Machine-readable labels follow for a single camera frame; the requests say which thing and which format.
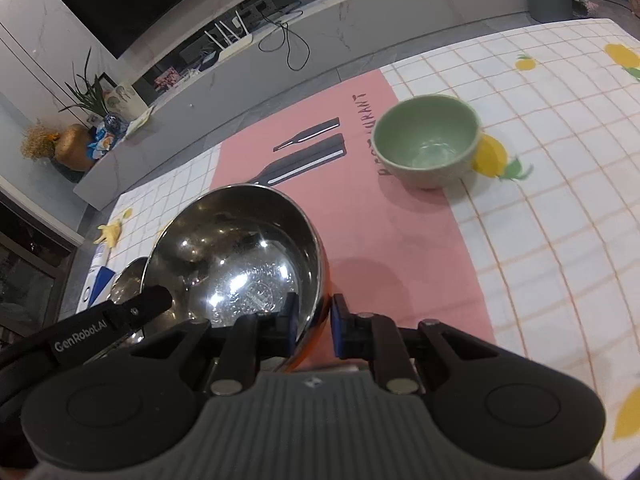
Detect green ceramic bowl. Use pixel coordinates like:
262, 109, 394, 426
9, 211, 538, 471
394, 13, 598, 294
371, 95, 483, 190

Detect gold vase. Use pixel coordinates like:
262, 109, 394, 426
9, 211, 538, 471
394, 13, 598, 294
54, 124, 96, 171

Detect blue glass vase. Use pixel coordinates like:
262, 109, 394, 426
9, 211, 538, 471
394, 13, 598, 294
102, 112, 126, 138

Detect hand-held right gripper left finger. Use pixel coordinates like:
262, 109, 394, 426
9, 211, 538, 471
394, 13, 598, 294
127, 292, 301, 396

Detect black cable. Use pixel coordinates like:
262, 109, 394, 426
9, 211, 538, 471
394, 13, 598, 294
257, 7, 311, 71

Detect blue and white box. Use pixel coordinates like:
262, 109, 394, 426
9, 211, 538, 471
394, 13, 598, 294
80, 265, 118, 311

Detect green leafy plant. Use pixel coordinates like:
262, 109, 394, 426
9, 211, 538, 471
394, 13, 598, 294
60, 50, 116, 121

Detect illustrated white card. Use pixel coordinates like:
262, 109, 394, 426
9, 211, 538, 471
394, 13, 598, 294
107, 85, 141, 121

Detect stack of papers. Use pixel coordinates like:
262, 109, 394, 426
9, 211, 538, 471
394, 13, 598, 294
125, 107, 153, 138

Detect dried yellow flowers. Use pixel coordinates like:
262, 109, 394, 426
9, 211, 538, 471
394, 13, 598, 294
21, 122, 58, 161

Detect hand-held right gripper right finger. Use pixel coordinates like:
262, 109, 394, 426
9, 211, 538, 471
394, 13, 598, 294
332, 294, 525, 395

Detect orange steel bowl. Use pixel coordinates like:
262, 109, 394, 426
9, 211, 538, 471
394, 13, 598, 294
141, 185, 331, 373

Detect pink placemat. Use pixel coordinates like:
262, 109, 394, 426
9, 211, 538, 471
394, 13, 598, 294
212, 69, 496, 376

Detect blue steel bowl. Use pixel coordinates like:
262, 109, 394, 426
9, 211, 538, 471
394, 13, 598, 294
110, 256, 151, 306

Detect yellow banana toy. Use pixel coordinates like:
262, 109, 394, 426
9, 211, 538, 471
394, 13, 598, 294
97, 220, 123, 248

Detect blue snack packet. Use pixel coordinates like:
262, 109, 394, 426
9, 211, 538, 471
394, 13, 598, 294
87, 130, 113, 158

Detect checked lemon print tablecloth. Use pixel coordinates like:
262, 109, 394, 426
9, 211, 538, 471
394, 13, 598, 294
75, 17, 640, 461

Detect white router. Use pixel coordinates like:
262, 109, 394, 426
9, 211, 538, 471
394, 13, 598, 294
205, 15, 253, 53

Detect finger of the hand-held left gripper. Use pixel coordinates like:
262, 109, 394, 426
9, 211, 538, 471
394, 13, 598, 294
106, 285, 174, 329

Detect grey marble tv cabinet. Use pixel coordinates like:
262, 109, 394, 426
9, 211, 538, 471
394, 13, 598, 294
74, 0, 531, 211

